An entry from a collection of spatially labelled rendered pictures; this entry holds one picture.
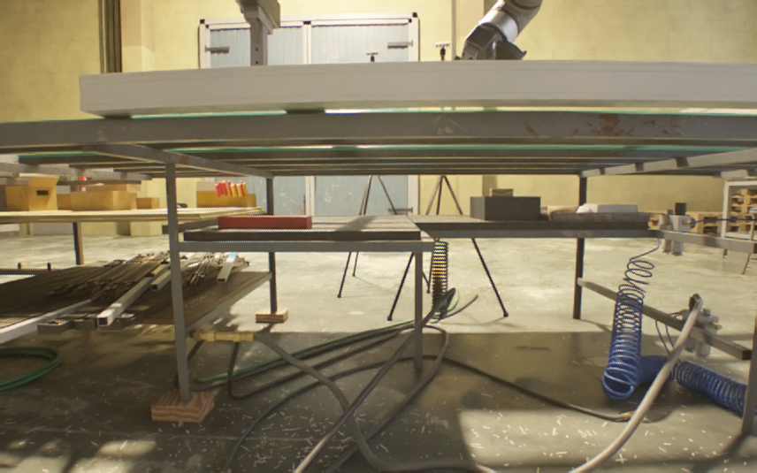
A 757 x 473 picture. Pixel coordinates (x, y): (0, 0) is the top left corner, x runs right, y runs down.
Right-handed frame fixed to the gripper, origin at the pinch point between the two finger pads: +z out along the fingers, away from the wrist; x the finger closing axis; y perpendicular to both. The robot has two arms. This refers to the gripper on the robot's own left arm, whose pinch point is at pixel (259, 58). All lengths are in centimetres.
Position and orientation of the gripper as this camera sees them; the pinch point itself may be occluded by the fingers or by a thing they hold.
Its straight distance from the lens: 83.6
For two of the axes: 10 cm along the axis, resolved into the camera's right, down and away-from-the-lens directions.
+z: 0.1, 9.9, 1.0
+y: -10.0, 0.0, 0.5
